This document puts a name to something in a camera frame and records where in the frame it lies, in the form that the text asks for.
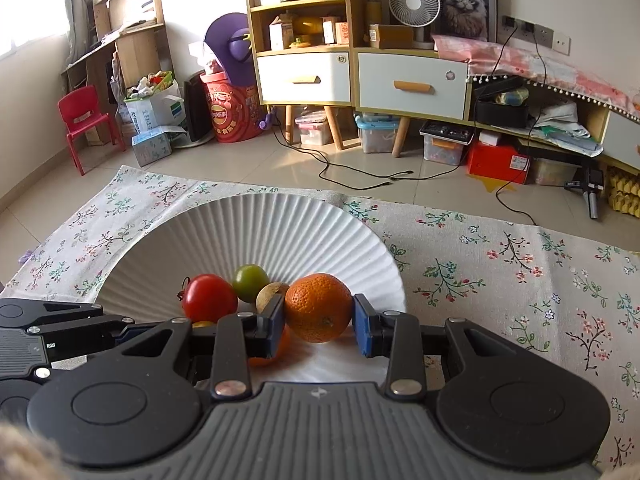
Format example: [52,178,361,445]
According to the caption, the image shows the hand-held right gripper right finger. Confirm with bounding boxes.
[353,294,536,400]

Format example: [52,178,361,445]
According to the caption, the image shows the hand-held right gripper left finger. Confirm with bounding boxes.
[100,296,287,401]

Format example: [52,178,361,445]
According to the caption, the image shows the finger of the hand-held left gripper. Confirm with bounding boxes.
[0,299,104,331]
[27,316,168,363]

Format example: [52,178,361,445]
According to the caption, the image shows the brown kiwi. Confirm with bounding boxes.
[256,282,291,316]

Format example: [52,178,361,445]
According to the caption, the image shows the orange tomato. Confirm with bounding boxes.
[247,327,293,367]

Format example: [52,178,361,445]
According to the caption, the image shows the orange mandarin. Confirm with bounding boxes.
[284,273,354,344]

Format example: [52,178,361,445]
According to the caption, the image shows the green tomato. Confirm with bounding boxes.
[232,264,271,303]

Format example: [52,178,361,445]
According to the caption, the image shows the red tomato with stem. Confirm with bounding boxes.
[176,274,239,324]

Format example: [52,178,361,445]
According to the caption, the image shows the white ribbed plate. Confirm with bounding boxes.
[97,194,407,392]

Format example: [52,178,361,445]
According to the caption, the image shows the person's right forearm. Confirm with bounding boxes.
[0,420,63,480]

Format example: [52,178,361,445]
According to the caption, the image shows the floral tablecloth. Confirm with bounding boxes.
[0,165,640,471]

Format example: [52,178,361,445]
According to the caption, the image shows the clear box blue lid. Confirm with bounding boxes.
[355,114,402,154]

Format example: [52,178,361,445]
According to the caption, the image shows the clear box black lid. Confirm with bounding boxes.
[419,120,475,167]

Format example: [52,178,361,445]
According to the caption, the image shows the clear box pink lid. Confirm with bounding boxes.
[295,109,335,148]

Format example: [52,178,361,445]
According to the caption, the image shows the blue and white carton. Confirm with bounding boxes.
[131,126,174,167]

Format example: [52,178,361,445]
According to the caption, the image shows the tall wooden shelf cabinet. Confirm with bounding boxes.
[242,0,357,152]

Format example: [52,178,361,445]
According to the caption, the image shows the red plastic chair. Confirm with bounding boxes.
[57,85,127,177]

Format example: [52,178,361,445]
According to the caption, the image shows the red cardboard box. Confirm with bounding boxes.
[466,140,533,186]

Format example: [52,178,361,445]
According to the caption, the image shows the red printed bucket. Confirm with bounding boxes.
[200,70,264,144]

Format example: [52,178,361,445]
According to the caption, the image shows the black flat panel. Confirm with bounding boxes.
[182,72,211,143]

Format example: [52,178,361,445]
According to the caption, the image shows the black storage box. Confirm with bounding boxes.
[473,87,532,129]

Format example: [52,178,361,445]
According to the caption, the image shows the black hand tool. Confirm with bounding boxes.
[564,166,606,219]

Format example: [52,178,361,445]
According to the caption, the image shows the wooden shelf desk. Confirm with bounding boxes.
[61,0,168,146]

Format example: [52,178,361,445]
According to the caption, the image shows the pile of white bags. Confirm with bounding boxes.
[530,100,606,157]

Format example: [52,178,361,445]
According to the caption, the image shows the yellow egg tray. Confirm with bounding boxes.
[605,166,640,218]

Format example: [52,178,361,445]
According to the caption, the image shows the brown cardboard box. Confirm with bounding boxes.
[369,24,415,50]

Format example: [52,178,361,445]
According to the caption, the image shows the brown drink carton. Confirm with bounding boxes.
[269,14,296,51]

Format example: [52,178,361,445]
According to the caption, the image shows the purple toy hat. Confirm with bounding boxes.
[204,12,257,88]

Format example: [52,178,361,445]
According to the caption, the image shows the pink floral cloth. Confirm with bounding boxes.
[431,34,640,123]

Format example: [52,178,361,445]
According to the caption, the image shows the long low wooden cabinet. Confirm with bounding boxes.
[470,85,640,177]

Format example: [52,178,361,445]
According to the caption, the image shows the white desk fan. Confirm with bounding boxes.
[389,0,442,51]

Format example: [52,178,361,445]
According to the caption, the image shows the framed cat picture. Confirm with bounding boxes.
[429,0,499,43]

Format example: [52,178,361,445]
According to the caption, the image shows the black floor cable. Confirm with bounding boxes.
[274,105,416,191]

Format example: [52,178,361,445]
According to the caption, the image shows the white drawer wooden handle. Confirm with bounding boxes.
[256,52,351,104]
[357,53,469,113]

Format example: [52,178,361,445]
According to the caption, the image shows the wall sockets with plugs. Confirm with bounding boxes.
[501,14,572,56]

